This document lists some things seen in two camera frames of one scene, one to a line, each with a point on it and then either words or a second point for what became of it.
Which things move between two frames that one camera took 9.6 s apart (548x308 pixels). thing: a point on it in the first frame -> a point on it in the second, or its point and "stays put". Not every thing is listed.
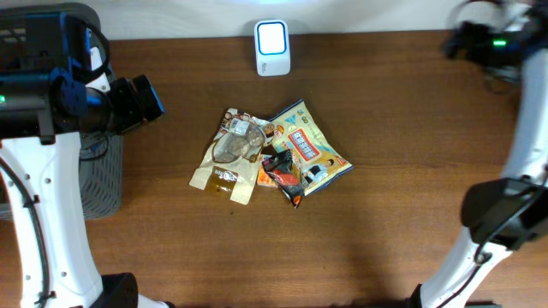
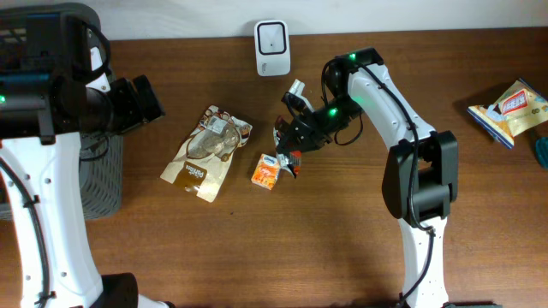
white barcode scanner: (272, 47) stays put
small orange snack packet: (264, 178) stays put
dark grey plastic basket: (101, 156) stays put
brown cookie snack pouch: (232, 161) -> (204, 161)
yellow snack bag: (318, 158) -> (517, 110)
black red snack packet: (288, 180) -> (291, 161)
